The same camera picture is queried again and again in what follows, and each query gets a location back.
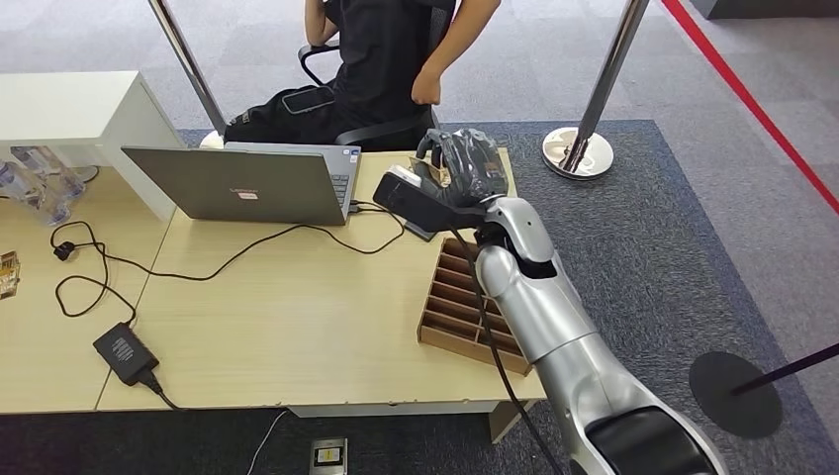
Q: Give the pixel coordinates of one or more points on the person's right forearm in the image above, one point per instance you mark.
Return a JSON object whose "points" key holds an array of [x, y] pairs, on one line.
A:
{"points": [[318, 26]]}

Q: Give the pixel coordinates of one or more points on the black smartphone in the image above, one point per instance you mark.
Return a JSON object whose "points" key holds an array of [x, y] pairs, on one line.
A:
{"points": [[308, 99]]}

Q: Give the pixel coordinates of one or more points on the person's left forearm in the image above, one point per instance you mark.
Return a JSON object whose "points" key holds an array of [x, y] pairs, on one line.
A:
{"points": [[462, 36]]}

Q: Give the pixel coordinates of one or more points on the black power adapter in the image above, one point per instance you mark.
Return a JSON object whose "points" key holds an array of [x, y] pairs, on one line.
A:
{"points": [[124, 353]]}

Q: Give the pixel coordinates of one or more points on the person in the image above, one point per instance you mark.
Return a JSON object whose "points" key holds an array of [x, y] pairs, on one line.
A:
{"points": [[380, 59]]}

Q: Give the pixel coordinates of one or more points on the black office chair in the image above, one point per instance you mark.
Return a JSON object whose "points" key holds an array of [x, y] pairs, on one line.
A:
{"points": [[387, 130]]}

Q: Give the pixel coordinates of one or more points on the black stanchion with round base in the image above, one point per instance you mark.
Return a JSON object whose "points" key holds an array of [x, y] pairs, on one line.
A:
{"points": [[734, 393]]}

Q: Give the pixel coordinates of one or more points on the wooden card holder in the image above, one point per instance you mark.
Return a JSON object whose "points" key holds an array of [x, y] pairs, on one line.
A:
{"points": [[459, 308]]}

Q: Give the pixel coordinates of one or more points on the silver floor socket box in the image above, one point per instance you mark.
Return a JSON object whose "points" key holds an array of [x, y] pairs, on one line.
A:
{"points": [[328, 457]]}

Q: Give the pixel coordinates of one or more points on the person's left hand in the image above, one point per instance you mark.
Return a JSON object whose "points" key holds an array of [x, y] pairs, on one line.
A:
{"points": [[426, 86]]}

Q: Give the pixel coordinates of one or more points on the grey laptop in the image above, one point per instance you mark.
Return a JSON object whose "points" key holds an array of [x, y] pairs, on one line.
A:
{"points": [[242, 190]]}

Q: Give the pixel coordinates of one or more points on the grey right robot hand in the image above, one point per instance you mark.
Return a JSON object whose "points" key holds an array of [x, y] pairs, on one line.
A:
{"points": [[472, 167]]}

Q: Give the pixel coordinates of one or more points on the yellow printed card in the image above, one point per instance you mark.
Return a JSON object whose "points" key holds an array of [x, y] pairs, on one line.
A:
{"points": [[8, 275], [417, 163]]}

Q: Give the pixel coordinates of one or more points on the light wood desk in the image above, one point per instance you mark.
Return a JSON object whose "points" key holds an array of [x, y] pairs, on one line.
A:
{"points": [[295, 314], [46, 347]]}

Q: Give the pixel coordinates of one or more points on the red barrier belt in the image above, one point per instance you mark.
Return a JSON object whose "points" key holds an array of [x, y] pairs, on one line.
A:
{"points": [[754, 108]]}

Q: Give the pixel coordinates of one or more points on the clear water bottle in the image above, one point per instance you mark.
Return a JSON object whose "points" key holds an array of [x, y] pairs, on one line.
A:
{"points": [[36, 197], [55, 174]]}

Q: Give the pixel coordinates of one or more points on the chrome stanchion post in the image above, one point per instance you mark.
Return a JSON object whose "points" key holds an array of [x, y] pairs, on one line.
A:
{"points": [[606, 72], [187, 65]]}

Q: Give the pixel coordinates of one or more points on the white cabinet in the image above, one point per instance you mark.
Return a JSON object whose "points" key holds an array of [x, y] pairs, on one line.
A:
{"points": [[65, 105]]}

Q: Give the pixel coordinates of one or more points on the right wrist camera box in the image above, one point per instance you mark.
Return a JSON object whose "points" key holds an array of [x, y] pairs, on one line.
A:
{"points": [[419, 203]]}

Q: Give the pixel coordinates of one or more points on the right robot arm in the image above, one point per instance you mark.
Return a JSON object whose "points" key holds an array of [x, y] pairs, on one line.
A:
{"points": [[557, 328]]}

